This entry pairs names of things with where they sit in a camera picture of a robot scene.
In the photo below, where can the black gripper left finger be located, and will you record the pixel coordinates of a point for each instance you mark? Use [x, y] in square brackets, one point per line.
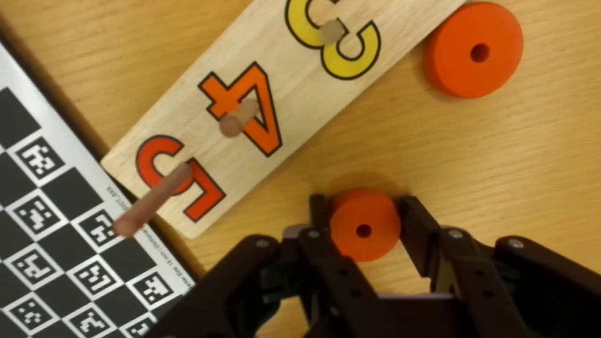
[315, 236]

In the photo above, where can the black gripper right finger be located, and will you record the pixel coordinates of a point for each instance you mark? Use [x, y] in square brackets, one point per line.
[420, 233]

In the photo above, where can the wooden number peg board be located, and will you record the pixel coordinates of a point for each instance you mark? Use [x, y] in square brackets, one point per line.
[268, 81]

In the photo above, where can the checkered marker calibration board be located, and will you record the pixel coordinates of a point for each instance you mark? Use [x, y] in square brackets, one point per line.
[63, 272]

